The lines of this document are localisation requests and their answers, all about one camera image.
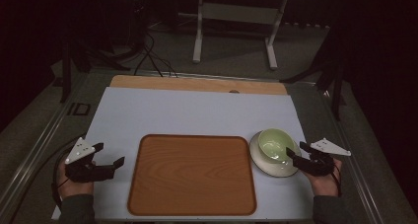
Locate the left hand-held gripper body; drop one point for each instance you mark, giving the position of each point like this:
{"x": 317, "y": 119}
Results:
{"x": 83, "y": 171}

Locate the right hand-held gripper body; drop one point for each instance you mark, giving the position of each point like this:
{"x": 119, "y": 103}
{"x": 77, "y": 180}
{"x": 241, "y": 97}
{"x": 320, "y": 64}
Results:
{"x": 317, "y": 164}

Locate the pale green cup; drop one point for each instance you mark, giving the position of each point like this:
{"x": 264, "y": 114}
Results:
{"x": 272, "y": 141}

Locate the pale green bowl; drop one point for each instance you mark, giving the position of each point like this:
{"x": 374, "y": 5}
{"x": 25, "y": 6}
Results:
{"x": 263, "y": 166}

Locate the brown wooden tray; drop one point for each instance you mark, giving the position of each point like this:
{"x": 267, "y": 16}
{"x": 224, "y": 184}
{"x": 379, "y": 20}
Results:
{"x": 192, "y": 176}

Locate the person's left hand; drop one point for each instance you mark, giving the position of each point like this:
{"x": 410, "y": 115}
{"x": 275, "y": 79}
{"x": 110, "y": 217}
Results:
{"x": 74, "y": 187}

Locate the person's right hand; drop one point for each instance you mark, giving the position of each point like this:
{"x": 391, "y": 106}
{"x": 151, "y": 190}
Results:
{"x": 325, "y": 184}

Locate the black tripod stand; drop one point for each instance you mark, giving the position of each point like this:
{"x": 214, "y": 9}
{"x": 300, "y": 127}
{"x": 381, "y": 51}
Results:
{"x": 66, "y": 79}
{"x": 336, "y": 92}

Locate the white table mat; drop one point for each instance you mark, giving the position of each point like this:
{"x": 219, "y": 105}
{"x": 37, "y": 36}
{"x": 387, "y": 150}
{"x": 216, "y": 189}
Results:
{"x": 197, "y": 112}

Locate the white metal stand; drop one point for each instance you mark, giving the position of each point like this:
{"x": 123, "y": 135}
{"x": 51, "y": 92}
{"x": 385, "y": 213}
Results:
{"x": 236, "y": 13}

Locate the metal floor rail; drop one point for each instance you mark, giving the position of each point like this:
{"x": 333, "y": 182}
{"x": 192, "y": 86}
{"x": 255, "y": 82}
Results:
{"x": 33, "y": 158}
{"x": 358, "y": 181}

